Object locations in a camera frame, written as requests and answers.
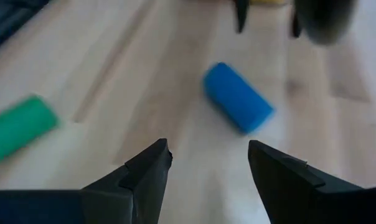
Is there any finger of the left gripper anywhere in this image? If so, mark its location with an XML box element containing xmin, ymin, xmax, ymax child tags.
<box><xmin>232</xmin><ymin>0</ymin><xmax>251</xmax><ymax>34</ymax></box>
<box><xmin>289</xmin><ymin>6</ymin><xmax>303</xmax><ymax>39</ymax></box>

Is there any green cylinder block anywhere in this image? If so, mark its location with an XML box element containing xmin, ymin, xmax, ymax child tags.
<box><xmin>0</xmin><ymin>94</ymin><xmax>60</xmax><ymax>166</ymax></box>

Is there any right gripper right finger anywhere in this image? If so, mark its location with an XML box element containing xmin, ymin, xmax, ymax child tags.
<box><xmin>247</xmin><ymin>139</ymin><xmax>376</xmax><ymax>224</ymax></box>

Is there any blue cylinder block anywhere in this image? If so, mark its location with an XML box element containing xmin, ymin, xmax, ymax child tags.
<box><xmin>202</xmin><ymin>61</ymin><xmax>276</xmax><ymax>136</ymax></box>

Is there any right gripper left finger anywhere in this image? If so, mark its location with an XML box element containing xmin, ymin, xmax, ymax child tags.
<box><xmin>0</xmin><ymin>138</ymin><xmax>174</xmax><ymax>224</ymax></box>

